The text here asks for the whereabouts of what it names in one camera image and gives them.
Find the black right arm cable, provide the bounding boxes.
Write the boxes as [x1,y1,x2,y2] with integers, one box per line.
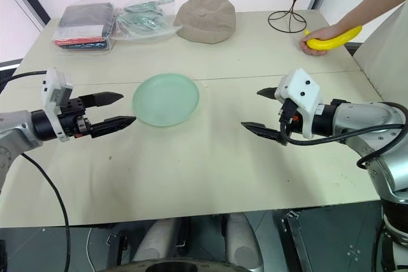
[279,101,408,169]

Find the yellow banana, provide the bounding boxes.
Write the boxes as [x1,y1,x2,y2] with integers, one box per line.
[303,25,363,52]

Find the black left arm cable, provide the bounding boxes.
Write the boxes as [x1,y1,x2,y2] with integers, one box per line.
[6,70,71,272]

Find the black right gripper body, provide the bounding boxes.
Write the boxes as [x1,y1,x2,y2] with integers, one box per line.
[277,97,303,135]

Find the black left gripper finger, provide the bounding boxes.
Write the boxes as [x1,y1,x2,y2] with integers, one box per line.
[88,115,138,140]
[79,92,124,109]

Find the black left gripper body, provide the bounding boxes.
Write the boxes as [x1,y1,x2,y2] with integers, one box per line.
[59,98,94,141]

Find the grey rounded leg shell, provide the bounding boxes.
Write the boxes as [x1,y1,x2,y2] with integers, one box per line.
[225,213,264,269]
[132,217,179,263]

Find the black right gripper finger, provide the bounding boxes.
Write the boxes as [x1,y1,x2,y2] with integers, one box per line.
[240,121,288,147]
[256,86,279,100]

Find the plastic bag of green cloth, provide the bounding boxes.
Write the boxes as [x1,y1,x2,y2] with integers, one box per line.
[111,0,184,42]

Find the white board panel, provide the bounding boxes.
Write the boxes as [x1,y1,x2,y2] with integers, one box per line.
[352,0,408,101]

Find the plastic bag of dark clothes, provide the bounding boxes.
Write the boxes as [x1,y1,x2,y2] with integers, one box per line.
[52,1,116,54]

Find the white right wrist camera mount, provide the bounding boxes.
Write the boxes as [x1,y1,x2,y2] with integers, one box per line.
[274,68,323,140]

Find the grey metal table frame leg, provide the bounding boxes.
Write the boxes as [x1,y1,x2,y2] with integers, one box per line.
[281,210,316,272]

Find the beige flat cap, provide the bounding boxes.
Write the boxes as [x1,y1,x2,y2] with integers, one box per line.
[174,0,237,45]

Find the person's bare hand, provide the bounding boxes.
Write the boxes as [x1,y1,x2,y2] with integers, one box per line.
[299,24,344,57]

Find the dark wire stand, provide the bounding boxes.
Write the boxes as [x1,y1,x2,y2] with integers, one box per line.
[267,0,332,34]

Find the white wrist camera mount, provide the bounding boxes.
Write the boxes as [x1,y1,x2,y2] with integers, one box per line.
[41,68,75,143]
[274,68,323,140]

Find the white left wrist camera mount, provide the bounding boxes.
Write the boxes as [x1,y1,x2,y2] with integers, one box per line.
[41,68,75,143]

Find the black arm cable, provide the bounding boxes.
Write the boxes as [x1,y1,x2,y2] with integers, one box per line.
[279,101,408,169]
[6,70,71,272]

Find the pale green round plate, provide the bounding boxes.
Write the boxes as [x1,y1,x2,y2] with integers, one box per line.
[132,73,201,127]

